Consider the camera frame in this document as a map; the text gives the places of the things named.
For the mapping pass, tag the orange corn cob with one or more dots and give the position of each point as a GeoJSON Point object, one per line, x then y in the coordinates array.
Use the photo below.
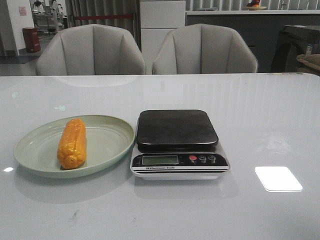
{"type": "Point", "coordinates": [72, 147]}

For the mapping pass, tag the black and silver kitchen scale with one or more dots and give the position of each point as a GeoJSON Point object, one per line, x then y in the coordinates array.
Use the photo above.
{"type": "Point", "coordinates": [177, 144]}

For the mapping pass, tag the right grey upholstered chair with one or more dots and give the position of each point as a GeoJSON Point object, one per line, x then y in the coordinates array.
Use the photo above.
{"type": "Point", "coordinates": [204, 49]}

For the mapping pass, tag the grey upholstered chair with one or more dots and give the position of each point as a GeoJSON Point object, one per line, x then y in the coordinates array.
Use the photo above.
{"type": "Point", "coordinates": [204, 49]}
{"type": "Point", "coordinates": [92, 49]}

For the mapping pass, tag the left grey upholstered chair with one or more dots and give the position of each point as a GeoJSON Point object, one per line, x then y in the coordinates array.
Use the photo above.
{"type": "Point", "coordinates": [92, 49]}

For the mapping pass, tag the white cabinet with drawers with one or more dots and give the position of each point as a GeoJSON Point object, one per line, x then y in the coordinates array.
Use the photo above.
{"type": "Point", "coordinates": [157, 18]}

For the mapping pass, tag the red barrier belt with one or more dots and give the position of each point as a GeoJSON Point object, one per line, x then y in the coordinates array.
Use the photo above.
{"type": "Point", "coordinates": [104, 17]}

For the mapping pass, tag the pale green round plate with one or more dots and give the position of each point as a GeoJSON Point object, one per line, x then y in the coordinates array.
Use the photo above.
{"type": "Point", "coordinates": [108, 139]}

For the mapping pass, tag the dark grey counter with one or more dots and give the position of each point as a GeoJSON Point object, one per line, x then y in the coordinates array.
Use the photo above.
{"type": "Point", "coordinates": [258, 28]}

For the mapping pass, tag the fruit plate on counter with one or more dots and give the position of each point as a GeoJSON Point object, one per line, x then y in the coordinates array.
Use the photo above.
{"type": "Point", "coordinates": [254, 5]}

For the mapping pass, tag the red trash bin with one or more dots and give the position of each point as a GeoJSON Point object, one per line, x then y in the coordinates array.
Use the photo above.
{"type": "Point", "coordinates": [31, 39]}

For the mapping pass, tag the beige cushion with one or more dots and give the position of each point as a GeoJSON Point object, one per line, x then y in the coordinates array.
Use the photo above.
{"type": "Point", "coordinates": [309, 63]}

